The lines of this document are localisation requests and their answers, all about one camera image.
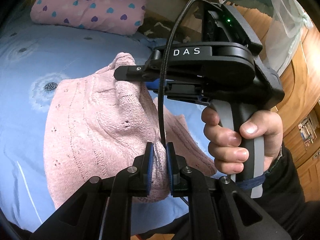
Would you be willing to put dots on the row of books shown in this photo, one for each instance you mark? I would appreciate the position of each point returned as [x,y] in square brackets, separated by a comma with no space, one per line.
[308,130]

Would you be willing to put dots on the wooden wardrobe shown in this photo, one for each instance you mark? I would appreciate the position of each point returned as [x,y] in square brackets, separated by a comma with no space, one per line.
[300,85]

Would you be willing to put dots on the white mosquito net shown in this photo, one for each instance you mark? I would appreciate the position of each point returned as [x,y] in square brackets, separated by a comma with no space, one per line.
[285,30]

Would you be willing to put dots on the dark patterned cloth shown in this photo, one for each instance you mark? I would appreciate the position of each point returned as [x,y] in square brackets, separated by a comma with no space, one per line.
[162,30]

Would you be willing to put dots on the blue elastic band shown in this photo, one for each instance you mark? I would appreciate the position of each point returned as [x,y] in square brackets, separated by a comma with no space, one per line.
[250,183]

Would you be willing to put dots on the pink heart-print pillow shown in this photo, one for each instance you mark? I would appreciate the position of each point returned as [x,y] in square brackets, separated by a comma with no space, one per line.
[87,7]

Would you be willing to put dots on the blue floral bed sheet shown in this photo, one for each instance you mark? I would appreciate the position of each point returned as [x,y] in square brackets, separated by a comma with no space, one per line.
[22,105]

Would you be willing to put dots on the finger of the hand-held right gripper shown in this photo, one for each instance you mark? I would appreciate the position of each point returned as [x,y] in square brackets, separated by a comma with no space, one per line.
[180,90]
[130,73]

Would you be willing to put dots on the person's right forearm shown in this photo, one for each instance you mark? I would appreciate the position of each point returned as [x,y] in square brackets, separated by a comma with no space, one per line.
[287,180]

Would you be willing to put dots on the person's right hand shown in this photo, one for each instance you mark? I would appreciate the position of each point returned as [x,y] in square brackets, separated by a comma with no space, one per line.
[220,140]

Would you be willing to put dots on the pink knitted sweater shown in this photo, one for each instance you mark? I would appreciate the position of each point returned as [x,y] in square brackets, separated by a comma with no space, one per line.
[100,120]

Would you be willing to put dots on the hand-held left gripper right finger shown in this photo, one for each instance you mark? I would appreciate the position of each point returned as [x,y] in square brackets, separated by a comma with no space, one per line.
[170,167]

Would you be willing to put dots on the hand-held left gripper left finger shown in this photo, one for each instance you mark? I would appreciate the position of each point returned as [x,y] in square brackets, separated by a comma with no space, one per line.
[149,165]

